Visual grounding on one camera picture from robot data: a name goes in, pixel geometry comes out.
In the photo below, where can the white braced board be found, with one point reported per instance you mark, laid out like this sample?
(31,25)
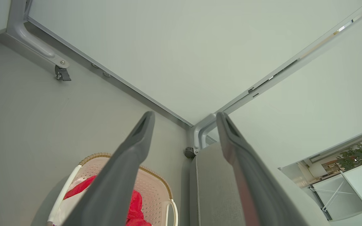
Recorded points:
(357,188)

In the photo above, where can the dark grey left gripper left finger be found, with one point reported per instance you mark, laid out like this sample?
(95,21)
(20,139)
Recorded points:
(118,182)

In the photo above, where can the red garment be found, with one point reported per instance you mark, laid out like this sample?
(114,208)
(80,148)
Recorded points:
(136,207)

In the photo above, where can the green potted plant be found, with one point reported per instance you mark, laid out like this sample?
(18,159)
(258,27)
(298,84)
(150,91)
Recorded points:
(357,155)

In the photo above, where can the small grey floor glide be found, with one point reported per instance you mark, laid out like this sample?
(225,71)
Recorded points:
(106,74)
(95,66)

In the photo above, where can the white partition panel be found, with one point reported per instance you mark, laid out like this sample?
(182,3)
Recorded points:
(184,47)
(309,110)

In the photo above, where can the white perforated laundry basket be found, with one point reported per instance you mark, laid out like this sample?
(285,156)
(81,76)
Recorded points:
(152,188)

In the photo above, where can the white cloth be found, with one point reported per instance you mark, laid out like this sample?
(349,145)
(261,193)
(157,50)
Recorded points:
(66,212)

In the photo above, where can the black caster wheel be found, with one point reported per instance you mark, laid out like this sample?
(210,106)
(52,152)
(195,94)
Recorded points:
(62,74)
(189,153)

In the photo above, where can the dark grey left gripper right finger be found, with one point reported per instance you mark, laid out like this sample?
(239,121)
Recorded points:
(256,188)

